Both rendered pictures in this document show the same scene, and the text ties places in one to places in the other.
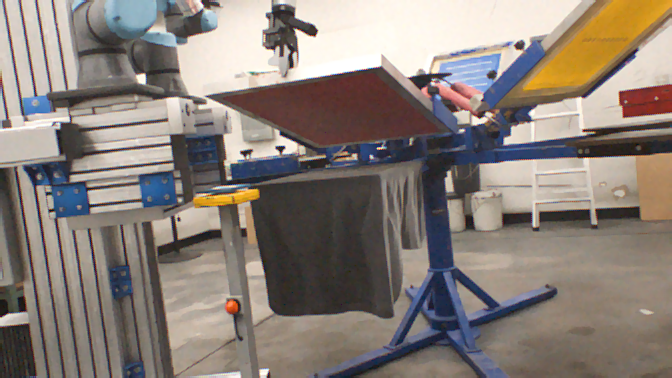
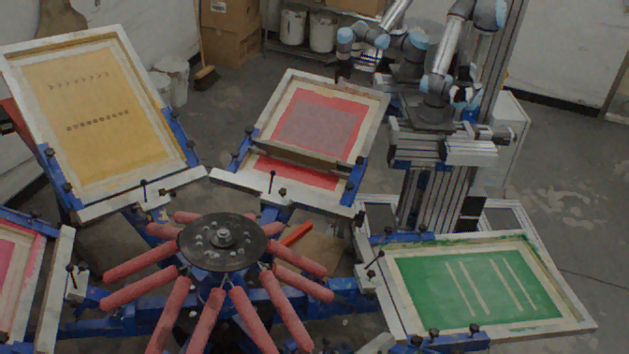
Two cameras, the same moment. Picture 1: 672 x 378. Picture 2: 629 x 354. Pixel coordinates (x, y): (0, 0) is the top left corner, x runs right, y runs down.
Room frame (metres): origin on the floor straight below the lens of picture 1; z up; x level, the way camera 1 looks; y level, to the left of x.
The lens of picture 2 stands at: (4.55, -0.52, 2.67)
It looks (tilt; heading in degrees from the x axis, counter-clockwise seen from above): 36 degrees down; 169
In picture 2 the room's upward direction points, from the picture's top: 8 degrees clockwise
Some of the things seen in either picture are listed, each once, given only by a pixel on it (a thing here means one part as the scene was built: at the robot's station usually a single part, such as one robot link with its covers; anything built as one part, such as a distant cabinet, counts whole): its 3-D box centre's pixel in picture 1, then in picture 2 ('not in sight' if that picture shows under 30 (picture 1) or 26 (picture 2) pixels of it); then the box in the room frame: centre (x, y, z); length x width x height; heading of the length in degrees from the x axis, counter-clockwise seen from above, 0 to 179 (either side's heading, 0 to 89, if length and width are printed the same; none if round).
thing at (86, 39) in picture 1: (99, 24); (416, 46); (1.64, 0.53, 1.42); 0.13 x 0.12 x 0.14; 43
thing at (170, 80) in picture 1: (164, 86); (432, 109); (2.14, 0.51, 1.31); 0.15 x 0.15 x 0.10
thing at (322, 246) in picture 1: (318, 249); not in sight; (1.87, 0.05, 0.74); 0.45 x 0.03 x 0.43; 65
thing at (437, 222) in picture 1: (435, 204); (222, 353); (3.09, -0.52, 0.67); 0.39 x 0.39 x 1.35
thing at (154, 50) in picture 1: (158, 51); (439, 88); (2.14, 0.51, 1.42); 0.13 x 0.12 x 0.14; 60
